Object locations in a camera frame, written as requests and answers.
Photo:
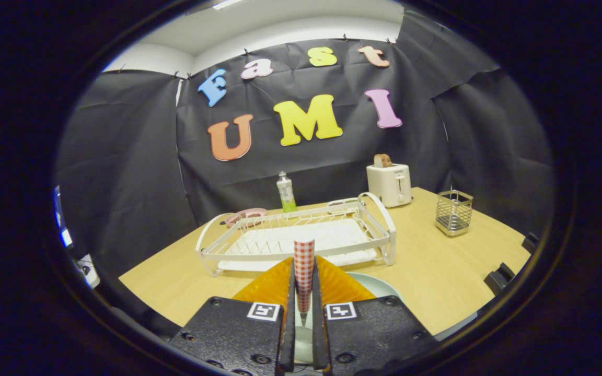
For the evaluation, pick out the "light green plate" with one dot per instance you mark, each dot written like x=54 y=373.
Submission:
x=379 y=286

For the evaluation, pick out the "clear bottle with green liquid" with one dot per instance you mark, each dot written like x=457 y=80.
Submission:
x=286 y=196

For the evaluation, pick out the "pink plate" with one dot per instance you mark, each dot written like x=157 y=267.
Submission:
x=246 y=214

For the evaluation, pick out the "white toaster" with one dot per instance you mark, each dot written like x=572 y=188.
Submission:
x=387 y=185

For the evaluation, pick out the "white and black equipment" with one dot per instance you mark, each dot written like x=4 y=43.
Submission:
x=88 y=271

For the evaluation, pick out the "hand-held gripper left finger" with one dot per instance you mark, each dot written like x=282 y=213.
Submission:
x=289 y=334

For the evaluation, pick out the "black chair back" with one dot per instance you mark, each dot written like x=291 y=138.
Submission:
x=499 y=279
x=531 y=243

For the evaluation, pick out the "black backdrop cloth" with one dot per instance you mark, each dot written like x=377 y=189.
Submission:
x=134 y=156

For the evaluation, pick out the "brown bread slice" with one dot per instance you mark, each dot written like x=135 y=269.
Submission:
x=383 y=160

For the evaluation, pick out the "small white dish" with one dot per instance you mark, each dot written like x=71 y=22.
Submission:
x=340 y=201

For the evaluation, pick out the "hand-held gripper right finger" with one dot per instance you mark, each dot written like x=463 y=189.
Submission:
x=319 y=334

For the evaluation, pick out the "ceiling light panel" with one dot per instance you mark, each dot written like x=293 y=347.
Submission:
x=226 y=4

